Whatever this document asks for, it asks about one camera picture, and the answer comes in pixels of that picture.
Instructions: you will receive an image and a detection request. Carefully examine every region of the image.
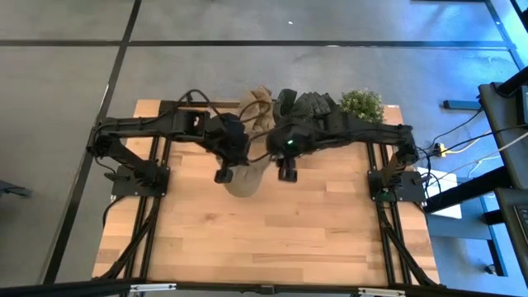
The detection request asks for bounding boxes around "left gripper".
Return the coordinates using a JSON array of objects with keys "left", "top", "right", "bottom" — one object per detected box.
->
[{"left": 205, "top": 112, "right": 251, "bottom": 185}]

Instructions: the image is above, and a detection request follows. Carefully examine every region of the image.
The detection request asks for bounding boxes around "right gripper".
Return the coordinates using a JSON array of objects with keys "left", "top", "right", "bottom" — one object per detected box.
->
[{"left": 267, "top": 123, "right": 317, "bottom": 184}]

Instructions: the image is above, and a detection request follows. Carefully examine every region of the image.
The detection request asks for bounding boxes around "green potted plant black pot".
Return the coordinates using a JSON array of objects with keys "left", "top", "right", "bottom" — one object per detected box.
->
[{"left": 338, "top": 87, "right": 386, "bottom": 125}]

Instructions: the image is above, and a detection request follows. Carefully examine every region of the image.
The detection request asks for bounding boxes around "black crossbeam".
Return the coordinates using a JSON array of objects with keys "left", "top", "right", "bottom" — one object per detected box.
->
[{"left": 0, "top": 279, "right": 528, "bottom": 297}]

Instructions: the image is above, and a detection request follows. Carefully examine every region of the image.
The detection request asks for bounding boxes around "white box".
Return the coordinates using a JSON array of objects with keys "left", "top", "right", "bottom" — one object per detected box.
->
[{"left": 417, "top": 166, "right": 464, "bottom": 220}]

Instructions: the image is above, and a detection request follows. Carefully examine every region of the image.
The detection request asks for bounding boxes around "black diagonal beam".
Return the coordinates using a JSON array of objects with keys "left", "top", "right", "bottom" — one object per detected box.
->
[{"left": 423, "top": 166, "right": 513, "bottom": 215}]

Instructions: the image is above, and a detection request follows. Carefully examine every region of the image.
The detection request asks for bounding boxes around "teal bar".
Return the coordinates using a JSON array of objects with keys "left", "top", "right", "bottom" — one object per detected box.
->
[{"left": 442, "top": 99, "right": 482, "bottom": 111}]

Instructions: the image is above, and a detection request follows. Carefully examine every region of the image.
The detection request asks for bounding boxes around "dark floor object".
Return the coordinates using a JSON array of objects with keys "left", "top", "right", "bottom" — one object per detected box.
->
[{"left": 0, "top": 178, "right": 34, "bottom": 199}]

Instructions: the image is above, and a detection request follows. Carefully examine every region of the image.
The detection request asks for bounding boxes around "dark grey desk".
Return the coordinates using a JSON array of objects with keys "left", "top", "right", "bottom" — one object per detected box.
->
[
  {"left": 494, "top": 187, "right": 528, "bottom": 286},
  {"left": 478, "top": 80, "right": 528, "bottom": 179}
]

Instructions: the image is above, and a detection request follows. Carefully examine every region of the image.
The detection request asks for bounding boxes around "black keyboard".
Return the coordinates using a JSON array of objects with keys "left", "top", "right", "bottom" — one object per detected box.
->
[{"left": 512, "top": 203, "right": 528, "bottom": 245}]

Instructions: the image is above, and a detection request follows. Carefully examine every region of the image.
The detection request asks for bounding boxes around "black aluminium table frame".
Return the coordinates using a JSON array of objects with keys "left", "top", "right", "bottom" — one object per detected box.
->
[{"left": 92, "top": 97, "right": 441, "bottom": 288}]

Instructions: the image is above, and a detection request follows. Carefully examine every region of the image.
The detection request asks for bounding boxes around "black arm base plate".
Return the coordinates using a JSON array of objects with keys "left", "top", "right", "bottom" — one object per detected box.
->
[
  {"left": 110, "top": 164, "right": 171, "bottom": 199},
  {"left": 368, "top": 170, "right": 428, "bottom": 204}
]

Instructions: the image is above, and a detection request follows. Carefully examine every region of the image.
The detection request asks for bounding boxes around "silver metal bracket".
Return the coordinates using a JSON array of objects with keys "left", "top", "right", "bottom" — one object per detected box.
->
[
  {"left": 129, "top": 282, "right": 177, "bottom": 294},
  {"left": 357, "top": 287, "right": 407, "bottom": 297}
]

